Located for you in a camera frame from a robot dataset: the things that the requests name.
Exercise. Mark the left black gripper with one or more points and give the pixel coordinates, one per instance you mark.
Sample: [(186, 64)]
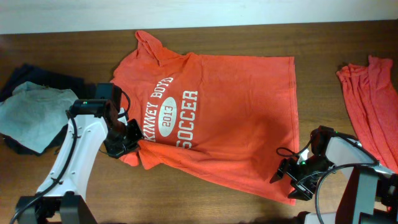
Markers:
[(114, 151)]

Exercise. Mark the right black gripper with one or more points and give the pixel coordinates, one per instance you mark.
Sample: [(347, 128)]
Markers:
[(287, 166)]

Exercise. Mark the orange soccer t-shirt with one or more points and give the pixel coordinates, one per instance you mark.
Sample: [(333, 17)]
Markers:
[(217, 117)]

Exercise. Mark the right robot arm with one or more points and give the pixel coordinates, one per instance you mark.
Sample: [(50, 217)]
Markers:
[(370, 195)]

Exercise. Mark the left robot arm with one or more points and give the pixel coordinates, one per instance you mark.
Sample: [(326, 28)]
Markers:
[(92, 123)]

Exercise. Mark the grey folded t-shirt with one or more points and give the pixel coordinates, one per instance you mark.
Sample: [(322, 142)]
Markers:
[(35, 114)]

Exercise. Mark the red ribbed garment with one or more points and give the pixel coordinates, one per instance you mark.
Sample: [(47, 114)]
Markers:
[(371, 103)]

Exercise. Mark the dark navy folded garment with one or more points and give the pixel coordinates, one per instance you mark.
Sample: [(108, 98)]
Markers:
[(30, 73)]

